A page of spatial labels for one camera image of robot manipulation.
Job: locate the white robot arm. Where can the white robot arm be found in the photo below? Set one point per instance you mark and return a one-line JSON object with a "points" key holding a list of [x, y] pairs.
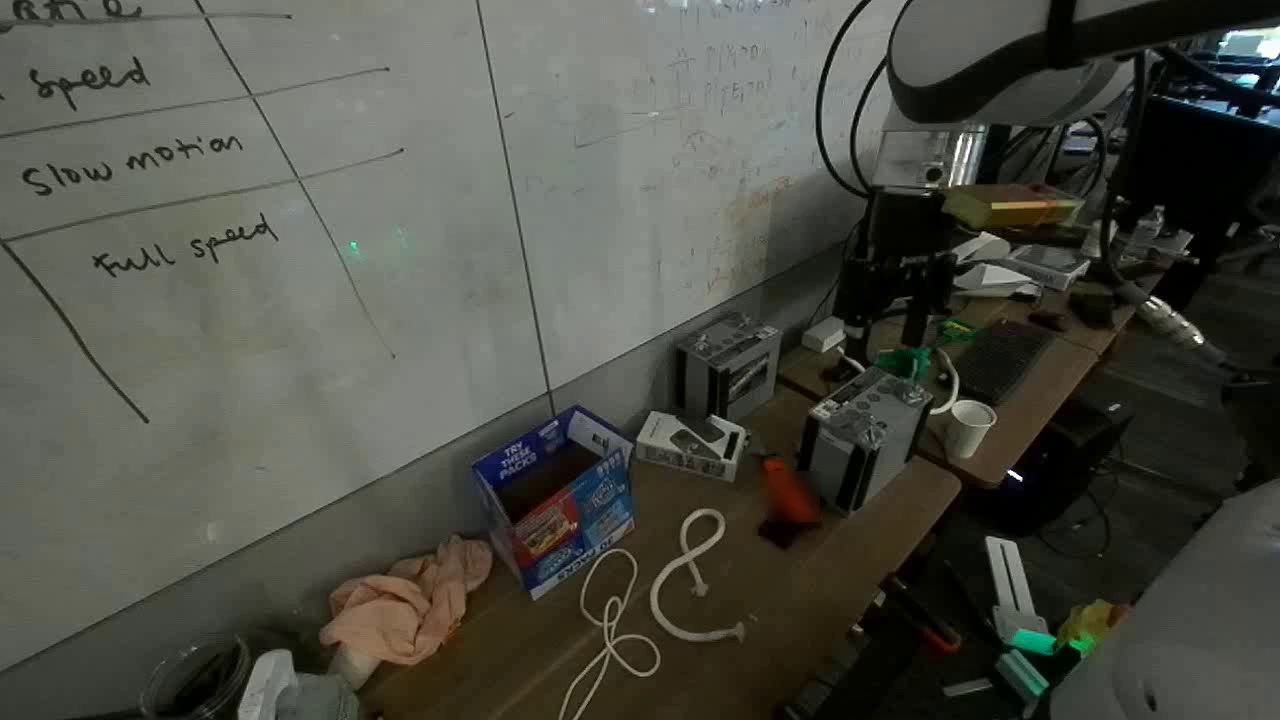
{"points": [[1031, 62]]}

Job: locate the white paper cup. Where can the white paper cup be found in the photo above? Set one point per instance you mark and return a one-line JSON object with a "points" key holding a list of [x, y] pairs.
{"points": [[964, 427]]}

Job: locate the grey battery near front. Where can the grey battery near front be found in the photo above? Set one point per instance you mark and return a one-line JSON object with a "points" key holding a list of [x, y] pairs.
{"points": [[861, 438]]}

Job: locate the blue cardboard box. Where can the blue cardboard box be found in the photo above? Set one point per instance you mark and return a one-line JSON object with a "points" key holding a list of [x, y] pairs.
{"points": [[559, 497]]}

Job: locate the white small open box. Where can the white small open box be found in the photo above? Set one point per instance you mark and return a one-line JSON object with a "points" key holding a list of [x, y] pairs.
{"points": [[707, 450]]}

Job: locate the grey battery by wall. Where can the grey battery by wall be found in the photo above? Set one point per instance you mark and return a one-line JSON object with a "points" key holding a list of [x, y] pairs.
{"points": [[724, 364]]}

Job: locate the orange and black tool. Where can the orange and black tool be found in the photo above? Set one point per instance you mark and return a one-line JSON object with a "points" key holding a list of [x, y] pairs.
{"points": [[792, 508]]}

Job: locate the dark round container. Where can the dark round container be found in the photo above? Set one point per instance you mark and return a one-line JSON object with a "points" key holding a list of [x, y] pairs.
{"points": [[202, 682]]}

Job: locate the pink cloth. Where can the pink cloth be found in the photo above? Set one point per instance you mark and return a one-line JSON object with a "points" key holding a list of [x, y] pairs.
{"points": [[409, 609]]}

